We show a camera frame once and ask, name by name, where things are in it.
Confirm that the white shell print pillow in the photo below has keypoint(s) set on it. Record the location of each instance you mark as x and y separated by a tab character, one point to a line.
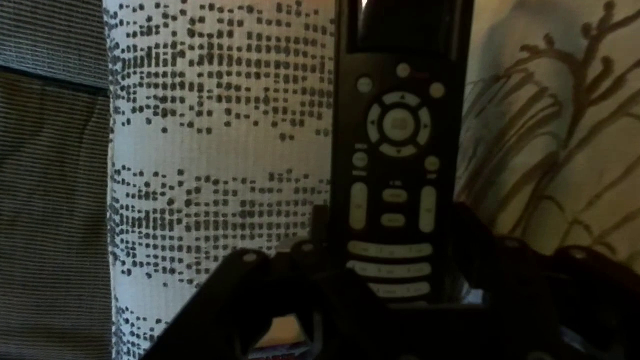
567	132

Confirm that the white speckled pillow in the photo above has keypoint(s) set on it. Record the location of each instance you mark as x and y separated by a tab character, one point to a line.
221	132

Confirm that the grey fabric sofa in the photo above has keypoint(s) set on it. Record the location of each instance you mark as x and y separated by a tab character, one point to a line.
52	201

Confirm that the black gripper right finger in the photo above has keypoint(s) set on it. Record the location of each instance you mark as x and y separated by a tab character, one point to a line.
553	300

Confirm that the black remote with white buttons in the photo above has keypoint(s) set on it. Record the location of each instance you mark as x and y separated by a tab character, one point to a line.
401	132

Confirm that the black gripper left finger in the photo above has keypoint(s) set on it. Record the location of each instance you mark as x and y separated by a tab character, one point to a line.
240	307

